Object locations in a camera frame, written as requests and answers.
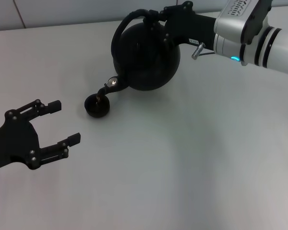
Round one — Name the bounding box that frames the black round teapot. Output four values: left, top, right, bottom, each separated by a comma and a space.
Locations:
96, 9, 181, 104

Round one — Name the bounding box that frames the silver connector with grey cable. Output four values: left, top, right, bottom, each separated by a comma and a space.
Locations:
191, 42, 216, 60

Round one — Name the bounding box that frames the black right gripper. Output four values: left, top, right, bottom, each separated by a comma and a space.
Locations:
144, 1, 218, 52

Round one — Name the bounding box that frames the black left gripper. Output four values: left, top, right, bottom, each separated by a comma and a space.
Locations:
0, 98, 82, 172

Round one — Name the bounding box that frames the small dark teacup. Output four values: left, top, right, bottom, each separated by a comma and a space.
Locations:
84, 93, 111, 119

